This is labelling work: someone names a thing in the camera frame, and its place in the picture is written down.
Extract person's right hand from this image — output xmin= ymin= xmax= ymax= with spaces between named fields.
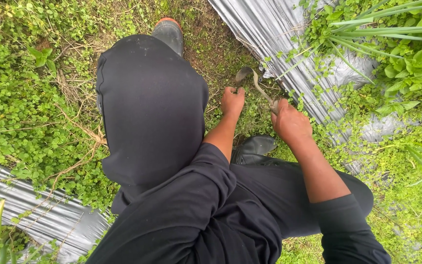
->
xmin=271 ymin=98 xmax=313 ymax=144

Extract person's left hand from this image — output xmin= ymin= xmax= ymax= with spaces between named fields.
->
xmin=221 ymin=87 xmax=245 ymax=118

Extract curved metal sickle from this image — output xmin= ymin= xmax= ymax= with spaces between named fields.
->
xmin=235 ymin=66 xmax=280 ymax=115

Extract silver plastic mulch sheet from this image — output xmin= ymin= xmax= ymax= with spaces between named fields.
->
xmin=208 ymin=0 xmax=422 ymax=176
xmin=0 ymin=157 xmax=111 ymax=264

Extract person's black trousers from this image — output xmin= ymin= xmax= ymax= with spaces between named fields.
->
xmin=95 ymin=34 xmax=374 ymax=239

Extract black rubber boot orange sole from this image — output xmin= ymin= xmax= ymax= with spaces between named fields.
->
xmin=151 ymin=17 xmax=184 ymax=58

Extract person's black long-sleeve shirt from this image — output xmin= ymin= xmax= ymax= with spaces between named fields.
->
xmin=85 ymin=143 xmax=392 ymax=264

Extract green long-leaved plant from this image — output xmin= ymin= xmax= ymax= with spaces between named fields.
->
xmin=275 ymin=0 xmax=422 ymax=114

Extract green ground-cover weeds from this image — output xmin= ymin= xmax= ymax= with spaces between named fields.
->
xmin=0 ymin=0 xmax=131 ymax=213

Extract green onion plant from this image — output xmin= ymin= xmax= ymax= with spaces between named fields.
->
xmin=0 ymin=198 xmax=56 ymax=264

